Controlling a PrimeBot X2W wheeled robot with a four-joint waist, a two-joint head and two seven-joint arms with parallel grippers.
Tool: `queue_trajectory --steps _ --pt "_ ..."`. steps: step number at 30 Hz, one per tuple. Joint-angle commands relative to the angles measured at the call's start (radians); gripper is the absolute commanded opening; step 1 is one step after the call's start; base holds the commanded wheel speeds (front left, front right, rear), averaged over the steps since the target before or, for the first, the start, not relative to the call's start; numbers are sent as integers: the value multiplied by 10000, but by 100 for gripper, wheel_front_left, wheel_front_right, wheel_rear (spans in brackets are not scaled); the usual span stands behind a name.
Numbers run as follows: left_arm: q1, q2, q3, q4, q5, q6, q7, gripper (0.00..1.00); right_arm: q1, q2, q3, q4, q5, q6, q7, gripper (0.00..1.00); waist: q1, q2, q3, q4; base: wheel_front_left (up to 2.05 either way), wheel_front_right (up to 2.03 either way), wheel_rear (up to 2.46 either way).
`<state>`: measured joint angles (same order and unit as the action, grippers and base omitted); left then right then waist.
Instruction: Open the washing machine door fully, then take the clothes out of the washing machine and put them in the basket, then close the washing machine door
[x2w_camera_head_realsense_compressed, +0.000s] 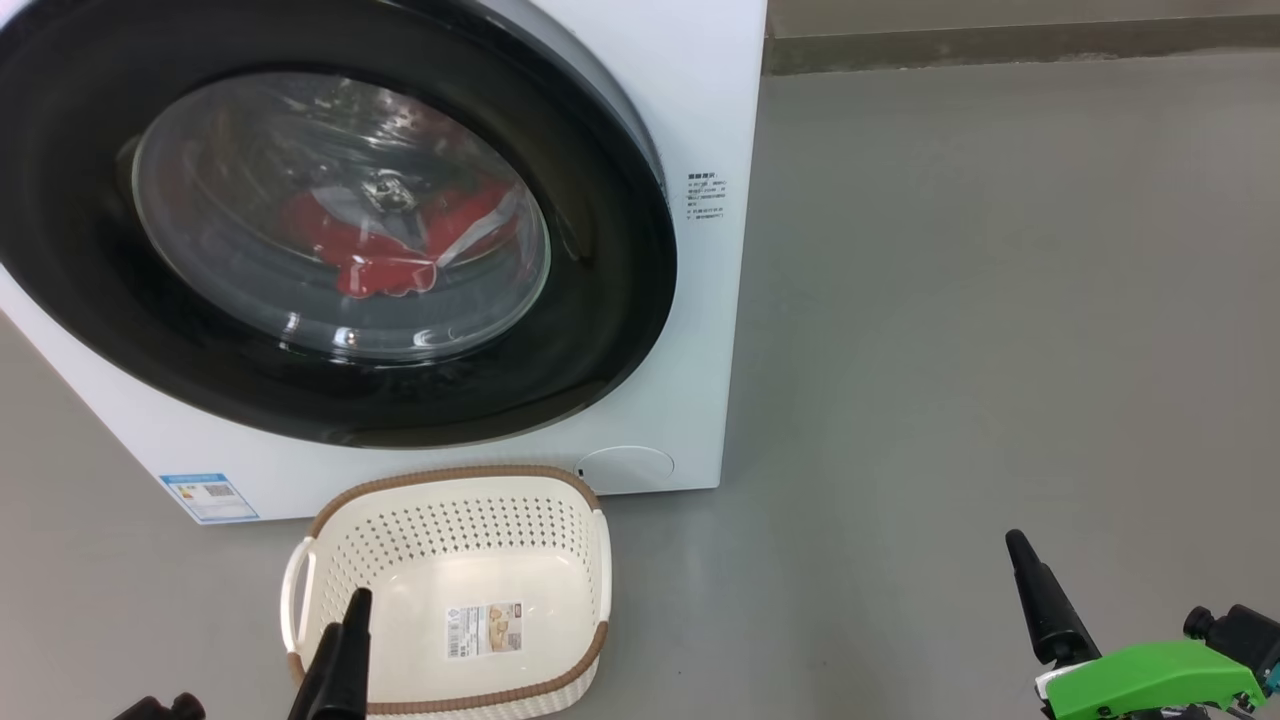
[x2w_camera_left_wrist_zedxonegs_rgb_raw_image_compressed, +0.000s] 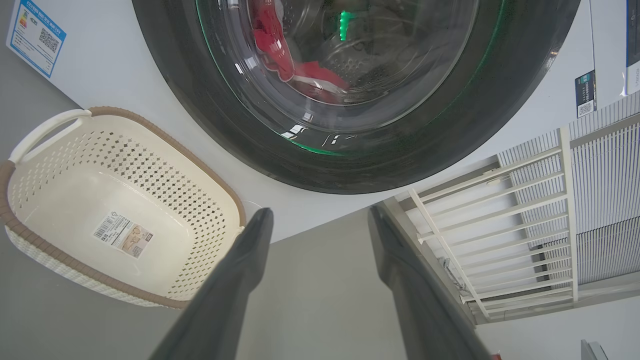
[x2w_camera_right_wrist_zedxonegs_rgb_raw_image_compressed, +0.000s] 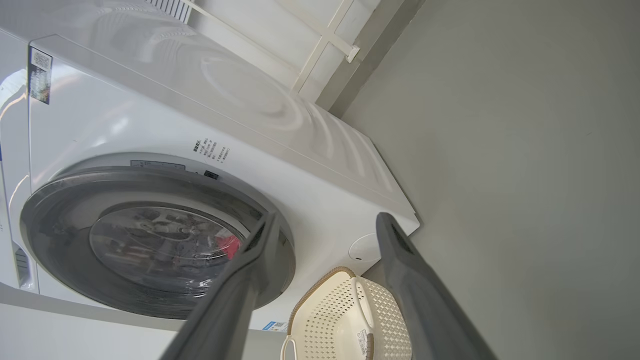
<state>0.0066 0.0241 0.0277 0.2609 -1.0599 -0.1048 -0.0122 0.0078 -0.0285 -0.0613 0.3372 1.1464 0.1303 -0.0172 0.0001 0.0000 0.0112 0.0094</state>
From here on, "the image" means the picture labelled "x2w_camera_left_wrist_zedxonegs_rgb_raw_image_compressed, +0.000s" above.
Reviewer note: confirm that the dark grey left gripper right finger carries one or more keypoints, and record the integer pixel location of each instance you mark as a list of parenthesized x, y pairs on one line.
[(420, 310)]

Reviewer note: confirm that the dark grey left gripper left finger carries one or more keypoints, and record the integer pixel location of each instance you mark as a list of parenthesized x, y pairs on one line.
[(225, 300)]

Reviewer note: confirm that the black round glass washer door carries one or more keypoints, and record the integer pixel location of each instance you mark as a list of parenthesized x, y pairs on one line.
[(225, 125)]

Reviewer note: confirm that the red garment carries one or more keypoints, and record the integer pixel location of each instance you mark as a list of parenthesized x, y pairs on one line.
[(272, 45)]

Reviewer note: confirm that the white product label sticker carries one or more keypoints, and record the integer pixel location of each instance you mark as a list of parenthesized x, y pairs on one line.
[(122, 234)]

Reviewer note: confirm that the cream plastic laundry basket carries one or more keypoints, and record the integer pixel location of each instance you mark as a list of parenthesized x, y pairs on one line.
[(75, 185)]

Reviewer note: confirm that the white front-load washing machine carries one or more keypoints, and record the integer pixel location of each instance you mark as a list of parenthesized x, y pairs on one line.
[(150, 100)]

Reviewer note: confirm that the white metal railing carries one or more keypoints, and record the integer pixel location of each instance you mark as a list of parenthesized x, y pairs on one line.
[(567, 200)]

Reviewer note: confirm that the black QR code sticker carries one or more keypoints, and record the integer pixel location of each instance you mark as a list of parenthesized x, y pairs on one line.
[(585, 95)]

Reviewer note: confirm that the blue energy label sticker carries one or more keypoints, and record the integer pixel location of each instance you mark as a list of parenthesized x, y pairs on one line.
[(35, 37)]

